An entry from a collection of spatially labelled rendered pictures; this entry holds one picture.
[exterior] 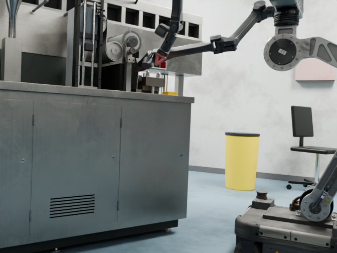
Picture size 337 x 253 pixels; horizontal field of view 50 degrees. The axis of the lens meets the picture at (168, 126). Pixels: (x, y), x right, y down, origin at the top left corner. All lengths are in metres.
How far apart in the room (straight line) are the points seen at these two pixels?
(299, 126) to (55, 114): 3.08
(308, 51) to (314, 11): 3.13
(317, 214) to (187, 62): 1.71
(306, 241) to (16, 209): 1.40
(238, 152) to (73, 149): 2.38
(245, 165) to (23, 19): 2.64
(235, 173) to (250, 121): 1.20
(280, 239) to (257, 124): 3.26
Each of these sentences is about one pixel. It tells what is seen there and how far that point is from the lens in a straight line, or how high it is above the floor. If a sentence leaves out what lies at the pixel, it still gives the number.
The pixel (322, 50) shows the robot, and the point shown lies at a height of 1.13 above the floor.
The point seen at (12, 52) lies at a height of 1.09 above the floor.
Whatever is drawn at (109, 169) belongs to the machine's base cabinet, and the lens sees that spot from 2.11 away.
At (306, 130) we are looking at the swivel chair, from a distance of 4.52.
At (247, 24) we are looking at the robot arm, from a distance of 2.36.
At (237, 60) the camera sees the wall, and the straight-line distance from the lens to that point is 5.20.
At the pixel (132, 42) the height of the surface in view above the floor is 1.24.
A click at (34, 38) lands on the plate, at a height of 1.23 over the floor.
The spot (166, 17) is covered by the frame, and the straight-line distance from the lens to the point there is 3.11.
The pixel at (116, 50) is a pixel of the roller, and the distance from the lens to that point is 2.43.
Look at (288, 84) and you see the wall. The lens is 5.02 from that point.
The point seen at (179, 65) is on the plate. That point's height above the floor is 1.20.
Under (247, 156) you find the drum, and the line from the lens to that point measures 4.05.
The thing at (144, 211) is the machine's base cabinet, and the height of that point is 0.18.
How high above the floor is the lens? 0.76
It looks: 1 degrees down
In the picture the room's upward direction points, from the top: 2 degrees clockwise
